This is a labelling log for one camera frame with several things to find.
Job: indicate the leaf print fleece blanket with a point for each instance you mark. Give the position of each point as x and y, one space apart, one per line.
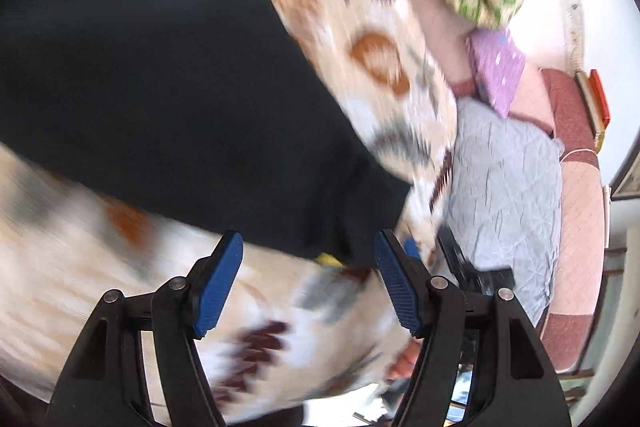
75 267

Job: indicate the stack of books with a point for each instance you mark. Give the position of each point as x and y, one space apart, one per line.
595 104

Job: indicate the framed picture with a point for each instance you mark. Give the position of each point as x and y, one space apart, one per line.
627 184

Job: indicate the red quilted headboard cover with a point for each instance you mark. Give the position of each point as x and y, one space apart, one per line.
575 187

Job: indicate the grey quilted cushion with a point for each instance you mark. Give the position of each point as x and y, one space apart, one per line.
505 192

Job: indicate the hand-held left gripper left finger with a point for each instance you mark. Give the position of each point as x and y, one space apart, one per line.
220 287

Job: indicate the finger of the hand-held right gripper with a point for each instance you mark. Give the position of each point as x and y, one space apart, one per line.
452 254
412 249

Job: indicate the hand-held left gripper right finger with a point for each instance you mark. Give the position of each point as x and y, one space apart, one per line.
400 287

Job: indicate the pink bed sheet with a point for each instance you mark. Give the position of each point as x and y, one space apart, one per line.
430 17

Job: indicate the yellow tag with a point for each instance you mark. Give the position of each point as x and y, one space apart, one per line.
331 260

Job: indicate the black pants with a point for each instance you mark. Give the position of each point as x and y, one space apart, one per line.
165 97

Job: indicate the purple dotted pillow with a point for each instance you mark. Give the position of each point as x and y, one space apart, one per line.
497 67

